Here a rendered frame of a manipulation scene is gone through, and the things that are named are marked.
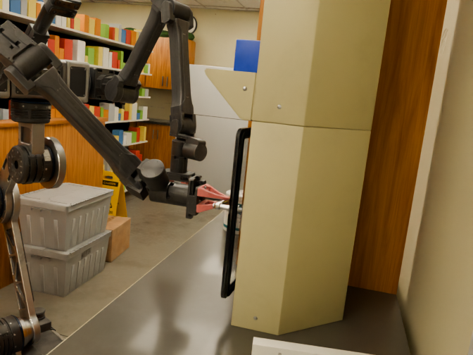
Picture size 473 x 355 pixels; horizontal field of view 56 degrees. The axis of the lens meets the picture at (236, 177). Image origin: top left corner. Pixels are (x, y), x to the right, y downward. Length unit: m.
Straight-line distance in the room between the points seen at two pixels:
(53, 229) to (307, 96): 2.50
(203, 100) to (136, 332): 5.24
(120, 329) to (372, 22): 0.85
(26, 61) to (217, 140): 5.06
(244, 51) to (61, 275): 2.41
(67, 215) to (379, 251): 2.22
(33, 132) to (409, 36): 1.28
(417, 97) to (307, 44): 0.46
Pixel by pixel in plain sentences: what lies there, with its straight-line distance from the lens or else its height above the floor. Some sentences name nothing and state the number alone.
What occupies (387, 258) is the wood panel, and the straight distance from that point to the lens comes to 1.38.
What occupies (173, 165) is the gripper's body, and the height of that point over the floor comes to 1.21.
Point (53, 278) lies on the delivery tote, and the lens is 3.33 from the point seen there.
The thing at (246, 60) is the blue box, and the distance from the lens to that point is 1.18.
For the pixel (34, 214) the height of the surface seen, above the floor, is 0.55.
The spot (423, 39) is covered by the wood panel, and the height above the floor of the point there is 1.65.
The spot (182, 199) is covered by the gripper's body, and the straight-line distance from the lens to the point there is 1.12.
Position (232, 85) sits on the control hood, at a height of 1.48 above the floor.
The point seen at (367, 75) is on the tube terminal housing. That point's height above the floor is 1.53.
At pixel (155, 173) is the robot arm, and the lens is 1.08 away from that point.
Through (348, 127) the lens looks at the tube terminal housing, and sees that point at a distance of 1.02.
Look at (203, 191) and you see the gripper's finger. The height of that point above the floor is 1.22.
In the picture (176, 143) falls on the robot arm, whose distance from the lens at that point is 1.48.
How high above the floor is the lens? 1.46
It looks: 10 degrees down
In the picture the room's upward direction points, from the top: 6 degrees clockwise
